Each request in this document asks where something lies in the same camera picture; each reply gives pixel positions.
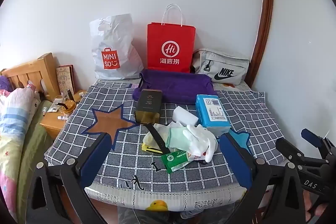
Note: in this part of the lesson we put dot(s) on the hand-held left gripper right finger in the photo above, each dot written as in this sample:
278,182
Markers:
236,161

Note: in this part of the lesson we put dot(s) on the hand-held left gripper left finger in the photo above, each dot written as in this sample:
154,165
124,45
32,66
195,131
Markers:
92,161

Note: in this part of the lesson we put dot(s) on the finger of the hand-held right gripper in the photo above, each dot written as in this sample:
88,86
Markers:
311,136
287,148

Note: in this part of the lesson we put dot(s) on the fruit-print white sock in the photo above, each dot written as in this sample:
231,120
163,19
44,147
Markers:
198,156

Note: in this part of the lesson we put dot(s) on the white gloves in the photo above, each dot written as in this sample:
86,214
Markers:
202,137

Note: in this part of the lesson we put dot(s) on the white padded cloth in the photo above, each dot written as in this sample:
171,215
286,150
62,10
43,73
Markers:
147,139

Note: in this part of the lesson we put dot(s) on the yellow mesh pouch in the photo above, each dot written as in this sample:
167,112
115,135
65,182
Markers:
151,149

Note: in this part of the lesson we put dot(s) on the green wet wipe packet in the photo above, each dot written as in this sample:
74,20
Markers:
174,163

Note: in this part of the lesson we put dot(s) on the green leaf-print packet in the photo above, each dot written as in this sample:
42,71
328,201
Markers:
178,137

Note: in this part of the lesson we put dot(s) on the white sponge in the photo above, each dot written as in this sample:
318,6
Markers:
183,115

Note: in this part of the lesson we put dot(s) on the purple towel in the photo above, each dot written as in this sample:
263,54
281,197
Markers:
173,87

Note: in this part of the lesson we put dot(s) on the person's right hand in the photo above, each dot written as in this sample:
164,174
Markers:
313,203

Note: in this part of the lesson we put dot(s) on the grey checked star blanket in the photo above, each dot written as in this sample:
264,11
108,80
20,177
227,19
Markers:
131,155

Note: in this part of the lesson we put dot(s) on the quilted printed bed sheet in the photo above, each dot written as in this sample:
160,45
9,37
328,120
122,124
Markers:
126,195

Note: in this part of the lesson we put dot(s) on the wooden bedside table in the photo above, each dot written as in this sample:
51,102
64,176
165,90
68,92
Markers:
55,127

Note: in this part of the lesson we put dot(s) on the small white tube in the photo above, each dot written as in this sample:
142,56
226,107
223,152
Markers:
62,117

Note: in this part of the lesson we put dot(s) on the blue tissue pack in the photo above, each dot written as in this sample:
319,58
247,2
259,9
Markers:
212,113

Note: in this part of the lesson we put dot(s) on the dark green tin box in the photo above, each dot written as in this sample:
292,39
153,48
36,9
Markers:
149,107

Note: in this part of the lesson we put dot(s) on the picture book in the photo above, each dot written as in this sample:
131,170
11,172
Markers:
65,79

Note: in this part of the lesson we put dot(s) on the floral quilt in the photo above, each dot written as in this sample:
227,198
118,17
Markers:
13,121

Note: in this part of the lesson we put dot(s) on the grey waist bag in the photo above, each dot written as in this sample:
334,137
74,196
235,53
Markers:
223,69

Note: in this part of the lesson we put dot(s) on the wooden headboard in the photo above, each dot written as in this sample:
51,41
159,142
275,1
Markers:
29,71

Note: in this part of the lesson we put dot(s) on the white plastic shopping bag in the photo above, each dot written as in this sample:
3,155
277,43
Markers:
113,50

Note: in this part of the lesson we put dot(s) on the purple plush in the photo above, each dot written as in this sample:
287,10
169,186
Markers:
4,83

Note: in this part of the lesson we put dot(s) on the red paper bag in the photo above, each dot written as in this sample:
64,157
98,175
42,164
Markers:
170,48

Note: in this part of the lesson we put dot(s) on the wooden door frame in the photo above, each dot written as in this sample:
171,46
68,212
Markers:
265,16

